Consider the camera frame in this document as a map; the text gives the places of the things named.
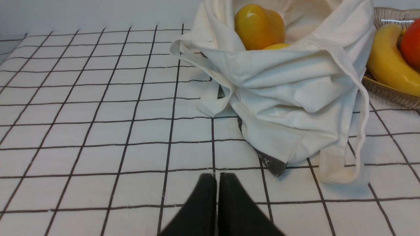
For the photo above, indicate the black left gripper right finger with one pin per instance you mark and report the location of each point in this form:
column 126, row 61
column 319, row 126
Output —
column 238, row 214

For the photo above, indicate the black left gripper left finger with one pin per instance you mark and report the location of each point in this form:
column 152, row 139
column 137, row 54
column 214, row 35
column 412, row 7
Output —
column 197, row 217

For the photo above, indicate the yellow lemon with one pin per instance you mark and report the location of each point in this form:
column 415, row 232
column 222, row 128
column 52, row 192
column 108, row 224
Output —
column 276, row 46

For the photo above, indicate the white cloth tote bag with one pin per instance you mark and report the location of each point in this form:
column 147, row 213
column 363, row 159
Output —
column 294, row 102

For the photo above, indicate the white black grid tablecloth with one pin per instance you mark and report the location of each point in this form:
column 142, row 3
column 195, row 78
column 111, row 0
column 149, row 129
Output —
column 100, row 136

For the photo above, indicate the left yellow banana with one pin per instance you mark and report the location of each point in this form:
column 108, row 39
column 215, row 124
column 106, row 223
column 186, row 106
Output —
column 387, row 65

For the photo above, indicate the red orange pomegranate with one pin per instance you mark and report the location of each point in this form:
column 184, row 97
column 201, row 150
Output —
column 410, row 45

